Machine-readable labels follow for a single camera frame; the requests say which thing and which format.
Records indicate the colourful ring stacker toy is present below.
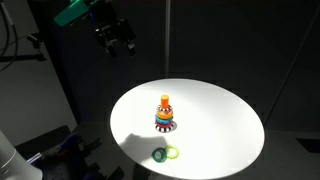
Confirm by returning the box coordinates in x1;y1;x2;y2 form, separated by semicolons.
154;94;177;133

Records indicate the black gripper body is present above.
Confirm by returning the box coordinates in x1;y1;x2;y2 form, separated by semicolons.
89;3;137;50

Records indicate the grey perforated breadboard plate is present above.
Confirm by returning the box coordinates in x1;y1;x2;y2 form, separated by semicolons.
38;146;74;180

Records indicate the lime green toothed ring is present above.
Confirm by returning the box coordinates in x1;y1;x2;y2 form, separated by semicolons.
165;145;180;160

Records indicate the grey metal vertical pole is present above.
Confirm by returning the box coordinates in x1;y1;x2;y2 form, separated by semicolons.
164;0;172;80

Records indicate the purple clamp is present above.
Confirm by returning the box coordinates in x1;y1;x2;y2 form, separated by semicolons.
59;132;80;150

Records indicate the orange bumpy ring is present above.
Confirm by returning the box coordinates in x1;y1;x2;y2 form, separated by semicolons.
155;112;175;122

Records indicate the clear plastic ring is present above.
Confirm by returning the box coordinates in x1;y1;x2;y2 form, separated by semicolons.
155;105;174;118

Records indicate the teal green ring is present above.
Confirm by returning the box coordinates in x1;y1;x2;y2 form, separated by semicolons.
151;147;168;164

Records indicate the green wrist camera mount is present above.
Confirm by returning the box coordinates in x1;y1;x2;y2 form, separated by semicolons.
53;0;93;27

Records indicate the blue ring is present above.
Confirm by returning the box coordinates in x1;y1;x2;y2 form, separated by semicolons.
154;116;175;126

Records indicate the black hanging cable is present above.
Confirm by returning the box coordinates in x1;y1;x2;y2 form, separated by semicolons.
0;0;20;73

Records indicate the black white striped ring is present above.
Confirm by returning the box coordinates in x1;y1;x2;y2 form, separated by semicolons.
156;104;173;112

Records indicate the red ring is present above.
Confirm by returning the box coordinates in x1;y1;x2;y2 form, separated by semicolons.
154;120;175;129

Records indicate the black camera bracket arm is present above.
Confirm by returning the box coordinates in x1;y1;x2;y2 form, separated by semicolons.
0;33;48;64

